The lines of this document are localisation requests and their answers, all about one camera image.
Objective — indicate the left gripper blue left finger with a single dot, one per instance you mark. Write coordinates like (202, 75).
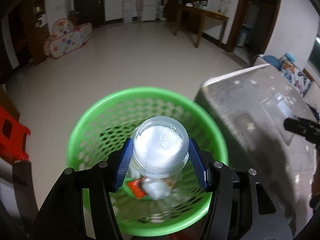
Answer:
(122, 163)

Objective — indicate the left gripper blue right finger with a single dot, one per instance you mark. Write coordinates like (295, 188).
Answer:
(200, 165)

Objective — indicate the clear round plastic cup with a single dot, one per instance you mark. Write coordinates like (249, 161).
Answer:
(160, 147)

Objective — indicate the clear rectangular plastic tray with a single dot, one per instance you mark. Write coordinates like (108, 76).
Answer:
(279, 106)

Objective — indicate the white tissue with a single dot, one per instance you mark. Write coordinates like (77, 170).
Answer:
(155, 188)

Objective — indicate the orange snack wrapper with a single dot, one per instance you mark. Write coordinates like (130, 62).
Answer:
(135, 187)

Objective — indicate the patterned sofa cushion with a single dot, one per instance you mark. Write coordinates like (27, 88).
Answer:
(294, 75)

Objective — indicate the blue chair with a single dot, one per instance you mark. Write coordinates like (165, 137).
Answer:
(271, 60)

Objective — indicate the red plastic stool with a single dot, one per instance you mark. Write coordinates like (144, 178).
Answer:
(13, 139)

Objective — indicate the polka dot play tent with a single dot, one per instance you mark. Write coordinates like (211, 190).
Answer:
(66, 37)

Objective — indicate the white water dispenser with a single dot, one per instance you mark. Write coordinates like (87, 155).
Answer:
(127, 11)

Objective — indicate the dark wooden shelf cabinet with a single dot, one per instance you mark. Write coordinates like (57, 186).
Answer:
(36, 28)

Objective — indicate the brown wooden table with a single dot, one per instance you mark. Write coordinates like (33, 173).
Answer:
(203, 15)

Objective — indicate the dark wooden entrance door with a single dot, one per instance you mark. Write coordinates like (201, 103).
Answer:
(90, 11)

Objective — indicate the white refrigerator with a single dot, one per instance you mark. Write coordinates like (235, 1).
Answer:
(146, 10)

